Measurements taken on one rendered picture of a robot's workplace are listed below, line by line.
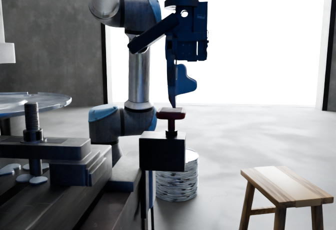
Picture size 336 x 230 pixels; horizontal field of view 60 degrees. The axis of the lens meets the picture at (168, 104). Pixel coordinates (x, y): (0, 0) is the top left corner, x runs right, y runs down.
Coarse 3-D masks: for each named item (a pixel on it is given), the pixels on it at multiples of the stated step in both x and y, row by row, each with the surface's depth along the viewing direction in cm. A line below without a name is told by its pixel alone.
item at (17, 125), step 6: (0, 120) 51; (6, 120) 52; (12, 120) 53; (18, 120) 55; (24, 120) 57; (0, 126) 52; (6, 126) 52; (12, 126) 53; (18, 126) 55; (24, 126) 57; (0, 132) 52; (6, 132) 52; (12, 132) 53; (18, 132) 55
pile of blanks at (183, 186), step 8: (192, 168) 178; (160, 176) 178; (168, 176) 175; (176, 176) 174; (184, 176) 175; (192, 176) 179; (160, 184) 180; (168, 184) 176; (176, 184) 175; (184, 184) 176; (192, 184) 179; (160, 192) 180; (168, 192) 176; (176, 192) 176; (184, 192) 177; (192, 192) 180; (168, 200) 177; (176, 200) 177; (184, 200) 178
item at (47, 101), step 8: (0, 96) 65; (8, 96) 65; (16, 96) 65; (24, 96) 65; (32, 96) 65; (40, 96) 65; (48, 96) 65; (56, 96) 65; (64, 96) 63; (0, 104) 50; (8, 104) 51; (16, 104) 52; (40, 104) 54; (48, 104) 54; (56, 104) 50; (64, 104) 54; (0, 112) 46; (8, 112) 43; (16, 112) 44; (24, 112) 45
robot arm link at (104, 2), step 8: (88, 0) 91; (96, 0) 81; (104, 0) 78; (112, 0) 79; (96, 8) 88; (104, 8) 85; (112, 8) 88; (96, 16) 92; (104, 16) 92; (112, 16) 94; (112, 24) 99
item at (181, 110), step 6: (162, 108) 62; (168, 108) 62; (174, 108) 61; (180, 108) 61; (156, 114) 59; (162, 114) 58; (168, 114) 58; (174, 114) 58; (180, 114) 58; (168, 120) 61; (174, 120) 61; (168, 126) 61; (174, 126) 61
